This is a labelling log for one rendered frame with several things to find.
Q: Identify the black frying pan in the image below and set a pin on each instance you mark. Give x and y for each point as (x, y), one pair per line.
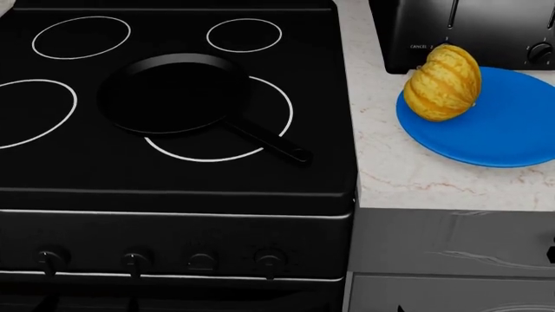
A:
(173, 97)

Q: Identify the yellow striped squash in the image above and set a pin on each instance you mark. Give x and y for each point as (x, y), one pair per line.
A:
(442, 87)

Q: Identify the blue round plate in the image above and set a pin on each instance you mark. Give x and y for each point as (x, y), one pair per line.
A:
(507, 130)

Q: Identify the black stove knob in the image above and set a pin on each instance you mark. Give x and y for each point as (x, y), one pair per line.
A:
(49, 260)
(202, 261)
(135, 261)
(269, 260)

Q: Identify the black electric stove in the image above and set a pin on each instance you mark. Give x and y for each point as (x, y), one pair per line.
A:
(173, 182)

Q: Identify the grey cabinet drawer front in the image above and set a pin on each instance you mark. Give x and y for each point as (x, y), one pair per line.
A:
(451, 240)

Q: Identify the grey cabinet door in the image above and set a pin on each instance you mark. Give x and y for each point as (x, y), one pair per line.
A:
(451, 294)

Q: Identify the black toaster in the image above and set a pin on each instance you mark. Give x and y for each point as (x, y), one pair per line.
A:
(485, 29)

